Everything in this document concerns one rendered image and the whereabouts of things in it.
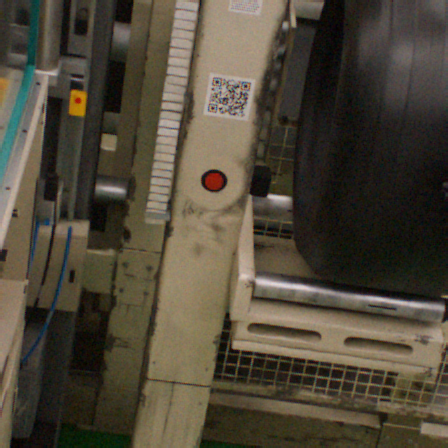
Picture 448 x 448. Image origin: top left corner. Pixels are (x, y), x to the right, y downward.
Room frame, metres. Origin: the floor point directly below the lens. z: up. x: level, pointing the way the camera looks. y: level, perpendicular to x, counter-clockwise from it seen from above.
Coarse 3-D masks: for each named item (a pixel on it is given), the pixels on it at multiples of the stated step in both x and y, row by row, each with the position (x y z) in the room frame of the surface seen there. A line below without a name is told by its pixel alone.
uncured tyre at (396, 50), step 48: (336, 0) 2.19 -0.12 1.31; (384, 0) 1.88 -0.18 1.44; (432, 0) 1.88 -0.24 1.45; (336, 48) 2.29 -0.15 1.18; (384, 48) 1.81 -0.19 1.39; (432, 48) 1.82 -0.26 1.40; (336, 96) 1.83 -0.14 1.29; (384, 96) 1.77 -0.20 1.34; (432, 96) 1.77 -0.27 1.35; (336, 144) 1.78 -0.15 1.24; (384, 144) 1.74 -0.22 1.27; (432, 144) 1.75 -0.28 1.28; (336, 192) 1.75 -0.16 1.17; (384, 192) 1.73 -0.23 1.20; (432, 192) 1.73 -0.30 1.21; (336, 240) 1.76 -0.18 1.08; (384, 240) 1.74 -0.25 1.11; (432, 240) 1.74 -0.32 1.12; (384, 288) 1.84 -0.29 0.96; (432, 288) 1.81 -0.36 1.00
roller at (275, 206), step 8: (256, 200) 2.14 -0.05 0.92; (264, 200) 2.14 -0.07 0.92; (272, 200) 2.14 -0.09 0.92; (280, 200) 2.15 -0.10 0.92; (288, 200) 2.15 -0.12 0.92; (256, 208) 2.13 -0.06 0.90; (264, 208) 2.13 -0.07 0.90; (272, 208) 2.13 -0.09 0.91; (280, 208) 2.14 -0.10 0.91; (288, 208) 2.14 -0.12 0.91; (272, 216) 2.14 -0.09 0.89; (280, 216) 2.14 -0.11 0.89; (288, 216) 2.14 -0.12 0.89
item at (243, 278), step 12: (252, 216) 2.02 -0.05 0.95; (252, 228) 1.98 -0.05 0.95; (240, 240) 1.93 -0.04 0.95; (252, 240) 1.93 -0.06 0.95; (240, 252) 1.89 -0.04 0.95; (252, 252) 1.89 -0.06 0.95; (240, 264) 1.85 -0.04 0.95; (252, 264) 1.85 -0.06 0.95; (240, 276) 1.82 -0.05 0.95; (252, 276) 1.82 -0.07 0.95; (240, 288) 1.81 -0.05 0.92; (252, 288) 1.82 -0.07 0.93; (240, 300) 1.81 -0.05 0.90; (240, 312) 1.81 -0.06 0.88
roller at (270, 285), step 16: (256, 272) 1.87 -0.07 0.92; (256, 288) 1.85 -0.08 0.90; (272, 288) 1.85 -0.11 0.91; (288, 288) 1.86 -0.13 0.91; (304, 288) 1.86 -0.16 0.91; (320, 288) 1.87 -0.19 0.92; (336, 288) 1.88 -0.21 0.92; (352, 288) 1.88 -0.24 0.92; (368, 288) 1.89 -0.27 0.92; (320, 304) 1.87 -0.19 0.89; (336, 304) 1.87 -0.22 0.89; (352, 304) 1.87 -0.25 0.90; (368, 304) 1.87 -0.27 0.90; (384, 304) 1.87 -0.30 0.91; (400, 304) 1.88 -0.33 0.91; (416, 304) 1.88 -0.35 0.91; (432, 304) 1.89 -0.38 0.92; (432, 320) 1.88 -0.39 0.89
